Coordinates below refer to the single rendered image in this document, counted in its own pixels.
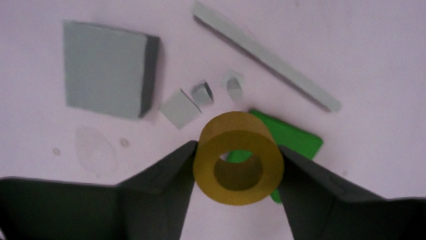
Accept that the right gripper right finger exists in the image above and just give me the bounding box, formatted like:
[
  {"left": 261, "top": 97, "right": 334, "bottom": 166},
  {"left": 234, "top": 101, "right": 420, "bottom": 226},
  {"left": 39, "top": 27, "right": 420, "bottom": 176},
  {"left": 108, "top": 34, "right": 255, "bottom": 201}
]
[{"left": 276, "top": 144, "right": 426, "bottom": 240}]

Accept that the grey flat bar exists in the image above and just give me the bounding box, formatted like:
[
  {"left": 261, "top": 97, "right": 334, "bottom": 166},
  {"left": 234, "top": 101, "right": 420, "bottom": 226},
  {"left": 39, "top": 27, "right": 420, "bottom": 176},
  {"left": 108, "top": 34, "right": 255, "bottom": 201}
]
[{"left": 188, "top": 0, "right": 343, "bottom": 112}]

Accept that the yellow round nut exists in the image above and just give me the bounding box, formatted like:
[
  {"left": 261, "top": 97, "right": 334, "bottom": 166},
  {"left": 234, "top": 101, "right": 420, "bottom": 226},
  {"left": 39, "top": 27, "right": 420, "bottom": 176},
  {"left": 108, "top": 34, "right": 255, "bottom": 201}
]
[{"left": 193, "top": 111, "right": 284, "bottom": 206}]

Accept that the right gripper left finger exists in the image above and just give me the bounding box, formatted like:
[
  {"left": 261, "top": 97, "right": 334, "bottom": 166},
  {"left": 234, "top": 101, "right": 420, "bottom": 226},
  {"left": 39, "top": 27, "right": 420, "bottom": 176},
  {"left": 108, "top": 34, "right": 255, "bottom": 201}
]
[{"left": 0, "top": 140, "right": 198, "bottom": 240}]

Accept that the green flat plate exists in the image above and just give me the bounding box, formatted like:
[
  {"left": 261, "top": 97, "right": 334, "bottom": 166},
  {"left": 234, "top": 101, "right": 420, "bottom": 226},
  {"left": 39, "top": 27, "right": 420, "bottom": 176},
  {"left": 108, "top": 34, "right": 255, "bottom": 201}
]
[{"left": 224, "top": 108, "right": 323, "bottom": 202}]

